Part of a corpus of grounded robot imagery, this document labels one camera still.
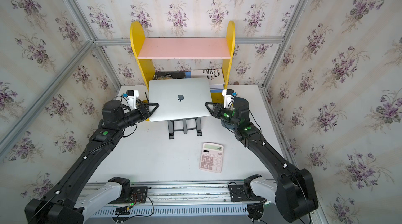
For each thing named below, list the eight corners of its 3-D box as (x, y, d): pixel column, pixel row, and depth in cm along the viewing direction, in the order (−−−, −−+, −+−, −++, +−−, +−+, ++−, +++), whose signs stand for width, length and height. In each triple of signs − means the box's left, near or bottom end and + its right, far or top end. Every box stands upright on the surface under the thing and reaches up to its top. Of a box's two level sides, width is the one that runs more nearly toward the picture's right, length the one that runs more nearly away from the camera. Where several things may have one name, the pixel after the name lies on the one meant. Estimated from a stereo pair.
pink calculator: (197, 169, 82) (197, 168, 80) (202, 143, 91) (202, 141, 90) (221, 173, 81) (222, 172, 79) (223, 146, 90) (224, 144, 88)
